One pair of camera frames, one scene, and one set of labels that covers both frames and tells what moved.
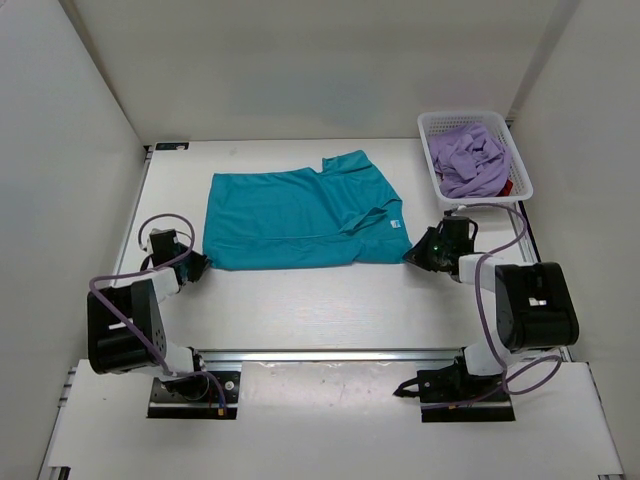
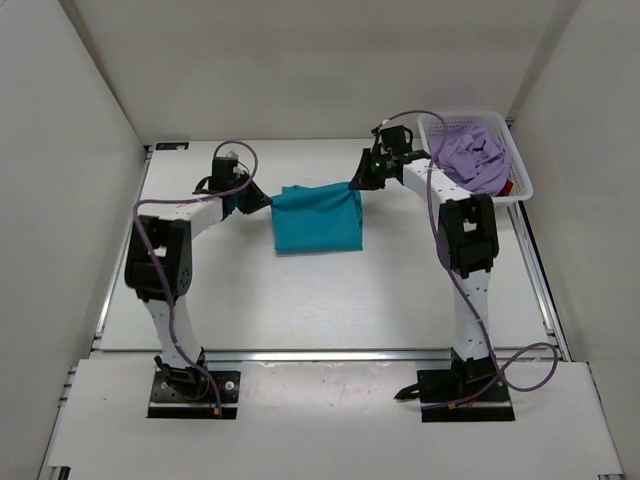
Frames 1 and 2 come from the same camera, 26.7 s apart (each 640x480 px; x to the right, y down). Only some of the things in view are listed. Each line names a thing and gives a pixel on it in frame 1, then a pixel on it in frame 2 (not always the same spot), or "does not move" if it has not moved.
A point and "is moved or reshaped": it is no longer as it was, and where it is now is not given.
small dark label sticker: x=172 y=145 does not move
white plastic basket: x=431 y=122 does not move
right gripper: x=419 y=255 → x=366 y=181
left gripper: x=201 y=263 → x=258 y=199
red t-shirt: x=506 y=190 does not move
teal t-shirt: x=293 y=219 is moved or reshaped
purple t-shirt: x=469 y=161 does not move
